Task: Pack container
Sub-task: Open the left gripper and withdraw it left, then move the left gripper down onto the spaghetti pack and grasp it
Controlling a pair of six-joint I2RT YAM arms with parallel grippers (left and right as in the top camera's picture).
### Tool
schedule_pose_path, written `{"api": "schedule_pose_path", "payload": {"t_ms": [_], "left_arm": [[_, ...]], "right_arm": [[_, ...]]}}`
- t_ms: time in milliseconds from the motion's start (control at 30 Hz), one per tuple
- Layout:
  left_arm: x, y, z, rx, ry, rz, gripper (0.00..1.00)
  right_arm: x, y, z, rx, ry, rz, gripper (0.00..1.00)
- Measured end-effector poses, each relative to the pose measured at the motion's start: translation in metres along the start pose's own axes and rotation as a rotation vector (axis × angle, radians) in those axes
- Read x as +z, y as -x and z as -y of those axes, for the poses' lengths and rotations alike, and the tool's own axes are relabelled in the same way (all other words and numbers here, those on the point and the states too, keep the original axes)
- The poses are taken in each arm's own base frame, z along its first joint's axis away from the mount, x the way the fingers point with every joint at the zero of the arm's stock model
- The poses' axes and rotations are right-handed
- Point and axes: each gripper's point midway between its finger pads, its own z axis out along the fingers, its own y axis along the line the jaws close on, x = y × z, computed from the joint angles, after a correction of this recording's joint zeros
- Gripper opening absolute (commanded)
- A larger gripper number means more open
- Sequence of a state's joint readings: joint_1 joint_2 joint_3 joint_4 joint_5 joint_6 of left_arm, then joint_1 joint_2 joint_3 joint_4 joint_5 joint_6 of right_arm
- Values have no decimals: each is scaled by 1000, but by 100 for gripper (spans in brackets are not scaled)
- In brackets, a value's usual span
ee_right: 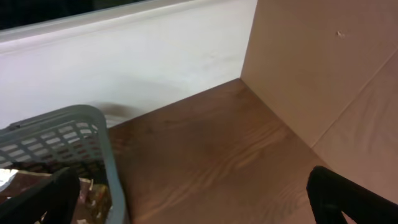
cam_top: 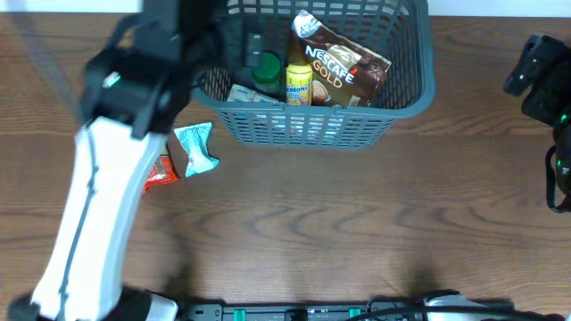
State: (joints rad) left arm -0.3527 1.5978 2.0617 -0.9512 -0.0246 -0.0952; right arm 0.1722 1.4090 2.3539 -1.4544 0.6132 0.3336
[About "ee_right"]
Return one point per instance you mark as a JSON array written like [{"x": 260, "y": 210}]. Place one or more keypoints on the brown Nescafe Gold bag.
[{"x": 92, "y": 206}]

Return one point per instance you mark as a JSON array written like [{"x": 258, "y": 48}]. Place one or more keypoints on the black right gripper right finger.
[{"x": 332, "y": 197}]

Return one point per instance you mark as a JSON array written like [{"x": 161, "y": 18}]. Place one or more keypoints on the grey plastic mesh basket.
[{"x": 74, "y": 137}]

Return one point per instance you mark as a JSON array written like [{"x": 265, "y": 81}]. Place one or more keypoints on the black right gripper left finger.
[{"x": 52, "y": 200}]

